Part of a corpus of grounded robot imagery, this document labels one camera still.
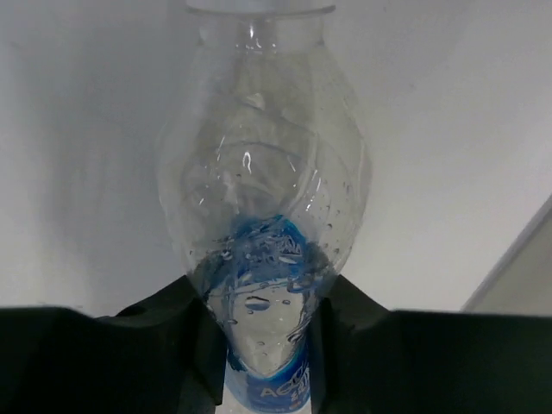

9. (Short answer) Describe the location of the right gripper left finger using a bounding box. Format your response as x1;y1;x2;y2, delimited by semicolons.
1;277;227;413

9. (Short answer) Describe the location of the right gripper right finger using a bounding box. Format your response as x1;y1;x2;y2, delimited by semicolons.
309;277;551;413

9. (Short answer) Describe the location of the clear bottle blue label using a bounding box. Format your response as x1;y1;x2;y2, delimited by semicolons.
157;1;371;413

